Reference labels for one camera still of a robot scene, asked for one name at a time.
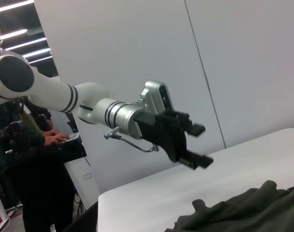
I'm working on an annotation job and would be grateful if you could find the ceiling light strip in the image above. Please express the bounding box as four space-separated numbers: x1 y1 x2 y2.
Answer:
28 55 53 65
0 0 34 14
0 29 28 41
5 37 47 51
22 47 51 58

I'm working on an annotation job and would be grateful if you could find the dark green FREE! t-shirt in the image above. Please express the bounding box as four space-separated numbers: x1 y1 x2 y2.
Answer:
165 180 294 232

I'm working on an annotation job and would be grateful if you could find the person in dark clothes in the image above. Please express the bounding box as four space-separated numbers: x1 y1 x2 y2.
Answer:
0 15 76 232

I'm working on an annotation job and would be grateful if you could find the white cabinet column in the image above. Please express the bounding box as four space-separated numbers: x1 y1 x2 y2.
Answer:
63 154 101 211

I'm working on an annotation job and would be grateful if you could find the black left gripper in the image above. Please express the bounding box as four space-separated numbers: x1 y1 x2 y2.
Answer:
133 110 214 171

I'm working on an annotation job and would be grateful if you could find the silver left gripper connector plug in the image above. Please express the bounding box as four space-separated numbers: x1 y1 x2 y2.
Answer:
103 127 121 140

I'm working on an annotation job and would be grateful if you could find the black floor cable bundle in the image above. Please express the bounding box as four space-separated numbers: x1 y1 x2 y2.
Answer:
73 186 86 216

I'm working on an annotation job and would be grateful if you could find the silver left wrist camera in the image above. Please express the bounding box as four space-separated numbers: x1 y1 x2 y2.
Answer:
140 79 176 115

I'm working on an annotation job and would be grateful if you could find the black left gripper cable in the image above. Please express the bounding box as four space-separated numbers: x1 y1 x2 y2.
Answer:
117 136 160 153

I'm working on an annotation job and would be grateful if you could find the operator hand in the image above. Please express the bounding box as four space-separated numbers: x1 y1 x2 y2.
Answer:
44 130 70 147

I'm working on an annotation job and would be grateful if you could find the black table side panel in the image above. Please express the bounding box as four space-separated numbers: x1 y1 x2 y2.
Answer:
64 200 100 232

